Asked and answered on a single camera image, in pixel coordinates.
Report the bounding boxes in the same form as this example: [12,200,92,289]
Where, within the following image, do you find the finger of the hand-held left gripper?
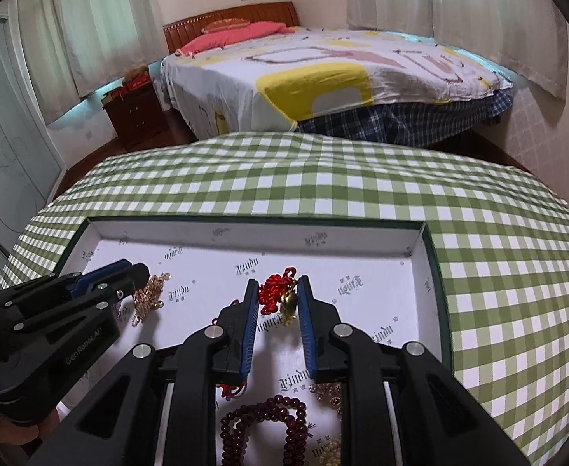
[9,262,150,346]
[0,259,138,320]

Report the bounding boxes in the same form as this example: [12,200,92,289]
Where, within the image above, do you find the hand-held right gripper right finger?
[297,276,531,466]

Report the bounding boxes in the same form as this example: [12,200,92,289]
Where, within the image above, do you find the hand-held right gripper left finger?
[24,279,261,466]

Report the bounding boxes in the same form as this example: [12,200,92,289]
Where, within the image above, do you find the rose gold chain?
[129,272,175,329]

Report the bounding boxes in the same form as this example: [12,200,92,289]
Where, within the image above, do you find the red knot gold charm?
[211,267,300,401]

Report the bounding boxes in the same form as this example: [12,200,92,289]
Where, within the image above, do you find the white printed jewelry box tray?
[54,217,455,466]

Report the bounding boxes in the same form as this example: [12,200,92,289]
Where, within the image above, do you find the dark red bead bracelet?
[220,395,311,466]

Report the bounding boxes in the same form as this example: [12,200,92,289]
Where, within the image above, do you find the person's left hand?
[0,409,60,448]

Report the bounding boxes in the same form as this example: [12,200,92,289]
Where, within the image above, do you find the green checkered tablecloth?
[0,131,569,466]

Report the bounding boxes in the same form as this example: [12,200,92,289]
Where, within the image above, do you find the dark wooden nightstand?
[102,86,169,152]

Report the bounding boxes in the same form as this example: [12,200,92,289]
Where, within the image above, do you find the white wardrobe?
[0,17,68,282]

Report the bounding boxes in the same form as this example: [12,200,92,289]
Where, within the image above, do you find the red box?
[102,80,155,106]

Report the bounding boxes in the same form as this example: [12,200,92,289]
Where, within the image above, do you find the blue plaid bed skirt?
[297,88,515,147]

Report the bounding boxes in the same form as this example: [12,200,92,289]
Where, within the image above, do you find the patterned bed sheet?
[161,24,515,133]

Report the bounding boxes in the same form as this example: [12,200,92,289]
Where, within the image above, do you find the pink pillow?
[178,21,296,56]

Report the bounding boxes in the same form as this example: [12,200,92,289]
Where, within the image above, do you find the red embroidered cushion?
[202,17,252,33]

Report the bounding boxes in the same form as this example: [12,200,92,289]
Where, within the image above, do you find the wooden headboard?
[163,1,301,54]

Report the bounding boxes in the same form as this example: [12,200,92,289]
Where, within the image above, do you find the gold bead bracelet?
[314,383,344,412]

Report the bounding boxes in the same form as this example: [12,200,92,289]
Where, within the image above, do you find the cream bead bracelet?
[316,439,344,466]

